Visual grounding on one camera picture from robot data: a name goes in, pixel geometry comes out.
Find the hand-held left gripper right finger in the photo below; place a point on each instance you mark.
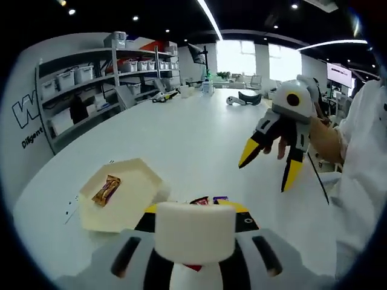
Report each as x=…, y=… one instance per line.
x=290, y=266

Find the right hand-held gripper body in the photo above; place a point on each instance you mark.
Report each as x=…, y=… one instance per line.
x=294, y=105

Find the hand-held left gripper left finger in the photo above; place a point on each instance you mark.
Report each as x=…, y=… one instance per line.
x=99, y=266

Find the purple food packet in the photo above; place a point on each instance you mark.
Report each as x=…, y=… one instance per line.
x=220, y=199

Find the long orange red food packet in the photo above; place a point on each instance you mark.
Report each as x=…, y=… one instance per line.
x=201, y=201

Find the brown gold food packet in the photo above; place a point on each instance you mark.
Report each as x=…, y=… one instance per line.
x=106, y=190

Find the cream hexagonal container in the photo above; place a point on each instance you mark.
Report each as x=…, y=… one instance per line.
x=136, y=187

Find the person's right hand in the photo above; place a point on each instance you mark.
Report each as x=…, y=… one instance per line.
x=282, y=148

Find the white mesh office chair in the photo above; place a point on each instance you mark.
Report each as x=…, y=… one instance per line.
x=256, y=82

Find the black white handheld device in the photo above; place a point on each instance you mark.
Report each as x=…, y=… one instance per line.
x=248, y=100

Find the person's white shirt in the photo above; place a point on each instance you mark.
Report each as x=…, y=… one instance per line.
x=362, y=181

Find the pale blue jug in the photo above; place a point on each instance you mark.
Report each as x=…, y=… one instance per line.
x=207, y=88

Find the spare hand-held gripper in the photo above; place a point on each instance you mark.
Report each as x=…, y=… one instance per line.
x=160, y=97

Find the white carton box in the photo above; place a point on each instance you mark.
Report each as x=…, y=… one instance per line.
x=60, y=122

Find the grey metal shelf unit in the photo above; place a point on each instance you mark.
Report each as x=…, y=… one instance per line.
x=115, y=75

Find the black bag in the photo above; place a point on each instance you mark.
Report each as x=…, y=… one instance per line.
x=78, y=110

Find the row of white storage boxes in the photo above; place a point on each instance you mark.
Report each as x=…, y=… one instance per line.
x=65, y=79

